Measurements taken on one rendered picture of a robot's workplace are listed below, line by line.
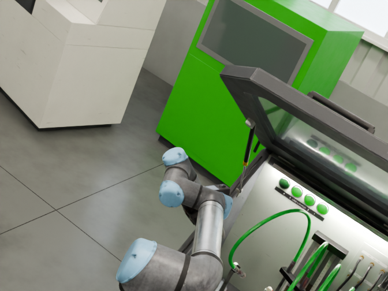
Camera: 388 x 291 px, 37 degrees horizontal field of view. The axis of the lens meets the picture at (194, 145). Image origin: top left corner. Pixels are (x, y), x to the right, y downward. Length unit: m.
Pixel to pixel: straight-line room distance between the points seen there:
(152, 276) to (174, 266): 0.06
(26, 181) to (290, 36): 2.21
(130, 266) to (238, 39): 3.59
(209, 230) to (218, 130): 3.41
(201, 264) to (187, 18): 5.35
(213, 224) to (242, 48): 3.28
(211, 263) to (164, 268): 0.13
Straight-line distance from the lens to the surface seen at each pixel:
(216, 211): 1.68
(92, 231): 4.00
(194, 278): 1.41
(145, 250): 1.40
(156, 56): 6.87
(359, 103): 5.97
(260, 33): 4.71
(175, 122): 5.23
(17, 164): 4.42
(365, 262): 2.38
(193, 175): 1.84
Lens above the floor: 2.36
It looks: 25 degrees down
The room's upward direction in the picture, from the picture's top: 24 degrees clockwise
